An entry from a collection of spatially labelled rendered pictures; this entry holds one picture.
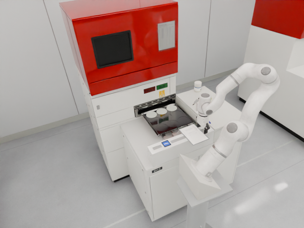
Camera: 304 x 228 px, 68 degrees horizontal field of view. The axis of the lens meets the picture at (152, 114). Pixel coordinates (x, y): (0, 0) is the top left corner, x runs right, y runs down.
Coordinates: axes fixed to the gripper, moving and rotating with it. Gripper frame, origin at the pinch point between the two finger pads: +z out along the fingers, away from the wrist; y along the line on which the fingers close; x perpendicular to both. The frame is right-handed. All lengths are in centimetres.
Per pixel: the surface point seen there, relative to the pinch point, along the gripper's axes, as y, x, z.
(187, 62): -206, 118, 47
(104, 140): -58, -70, 28
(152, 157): 4.6, -46.3, 4.6
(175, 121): -27.2, -9.0, 7.3
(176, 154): 4.7, -26.2, 11.9
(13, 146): -189, -181, 97
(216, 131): 4.7, 11.1, 3.5
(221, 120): -2.4, 21.4, 0.7
